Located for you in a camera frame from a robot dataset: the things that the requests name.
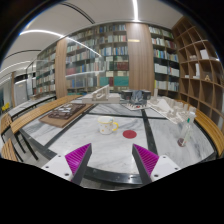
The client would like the yellow chair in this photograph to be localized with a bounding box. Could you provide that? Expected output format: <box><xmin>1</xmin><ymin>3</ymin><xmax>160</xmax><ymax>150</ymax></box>
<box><xmin>1</xmin><ymin>102</ymin><xmax>10</xmax><ymax>112</ymax></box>

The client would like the large bookshelf with books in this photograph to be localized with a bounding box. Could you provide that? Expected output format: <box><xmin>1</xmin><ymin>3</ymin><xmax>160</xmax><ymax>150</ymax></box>
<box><xmin>27</xmin><ymin>23</ymin><xmax>180</xmax><ymax>98</ymax></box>

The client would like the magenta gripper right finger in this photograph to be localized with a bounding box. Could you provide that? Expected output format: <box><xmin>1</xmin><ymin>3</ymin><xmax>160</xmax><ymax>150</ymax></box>
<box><xmin>132</xmin><ymin>144</ymin><xmax>159</xmax><ymax>185</ymax></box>

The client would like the white architectural model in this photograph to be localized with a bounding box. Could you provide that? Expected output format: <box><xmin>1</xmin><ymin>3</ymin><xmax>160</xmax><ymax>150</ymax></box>
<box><xmin>82</xmin><ymin>85</ymin><xmax>120</xmax><ymax>104</ymax></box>

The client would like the white site model right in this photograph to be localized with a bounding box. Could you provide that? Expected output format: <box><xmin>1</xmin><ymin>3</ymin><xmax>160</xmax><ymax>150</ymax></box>
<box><xmin>147</xmin><ymin>95</ymin><xmax>196</xmax><ymax>124</ymax></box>

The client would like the red round coaster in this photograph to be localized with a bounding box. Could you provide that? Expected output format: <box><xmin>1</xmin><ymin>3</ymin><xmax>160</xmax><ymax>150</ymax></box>
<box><xmin>123</xmin><ymin>130</ymin><xmax>137</xmax><ymax>139</ymax></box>

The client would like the clear plastic water bottle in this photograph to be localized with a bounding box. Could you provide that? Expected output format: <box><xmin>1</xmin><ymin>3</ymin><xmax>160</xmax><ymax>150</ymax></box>
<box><xmin>177</xmin><ymin>112</ymin><xmax>196</xmax><ymax>147</ymax></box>

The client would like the wooden bench right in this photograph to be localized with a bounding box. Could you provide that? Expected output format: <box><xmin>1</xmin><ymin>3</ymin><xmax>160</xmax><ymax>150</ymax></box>
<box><xmin>195</xmin><ymin>110</ymin><xmax>224</xmax><ymax>157</ymax></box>

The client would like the white mug yellow handle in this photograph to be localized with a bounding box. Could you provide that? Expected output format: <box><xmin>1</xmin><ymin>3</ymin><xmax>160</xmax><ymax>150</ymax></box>
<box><xmin>98</xmin><ymin>116</ymin><xmax>119</xmax><ymax>135</ymax></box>

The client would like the wooden cubby shelf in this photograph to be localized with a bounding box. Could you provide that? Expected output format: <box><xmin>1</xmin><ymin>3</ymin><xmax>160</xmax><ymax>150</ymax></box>
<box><xmin>172</xmin><ymin>17</ymin><xmax>224</xmax><ymax>133</ymax></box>

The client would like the dark model on wooden board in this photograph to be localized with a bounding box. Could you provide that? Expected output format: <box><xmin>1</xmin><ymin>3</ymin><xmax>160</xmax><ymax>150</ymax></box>
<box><xmin>39</xmin><ymin>103</ymin><xmax>92</xmax><ymax>128</ymax></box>

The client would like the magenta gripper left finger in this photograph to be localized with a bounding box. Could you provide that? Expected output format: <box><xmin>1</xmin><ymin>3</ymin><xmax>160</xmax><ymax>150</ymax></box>
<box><xmin>65</xmin><ymin>144</ymin><xmax>92</xmax><ymax>185</ymax></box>

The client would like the wooden bench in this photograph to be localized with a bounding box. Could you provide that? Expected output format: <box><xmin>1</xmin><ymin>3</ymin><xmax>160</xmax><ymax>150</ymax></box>
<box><xmin>195</xmin><ymin>110</ymin><xmax>224</xmax><ymax>157</ymax></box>
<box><xmin>0</xmin><ymin>95</ymin><xmax>80</xmax><ymax>161</ymax></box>

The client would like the wooden bench left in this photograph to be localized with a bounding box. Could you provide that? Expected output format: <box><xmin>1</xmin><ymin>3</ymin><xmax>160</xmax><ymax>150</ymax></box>
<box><xmin>0</xmin><ymin>95</ymin><xmax>80</xmax><ymax>161</ymax></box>

